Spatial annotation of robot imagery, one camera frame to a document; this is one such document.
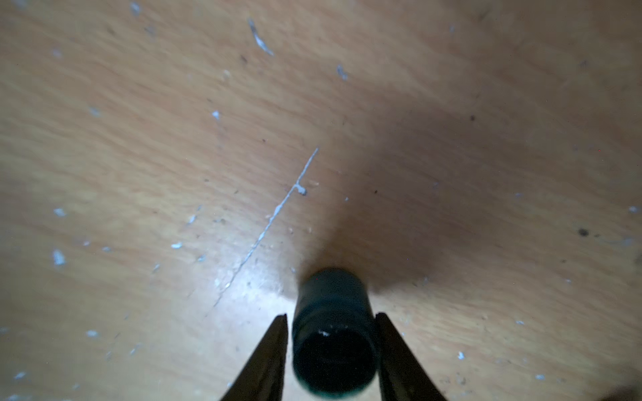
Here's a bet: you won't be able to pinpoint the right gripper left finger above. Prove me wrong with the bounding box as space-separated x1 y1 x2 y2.
221 314 289 401

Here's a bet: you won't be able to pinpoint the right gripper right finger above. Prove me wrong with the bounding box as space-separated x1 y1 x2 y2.
374 312 446 401

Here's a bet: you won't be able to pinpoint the green paint jar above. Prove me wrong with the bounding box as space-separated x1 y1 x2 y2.
292 267 380 399

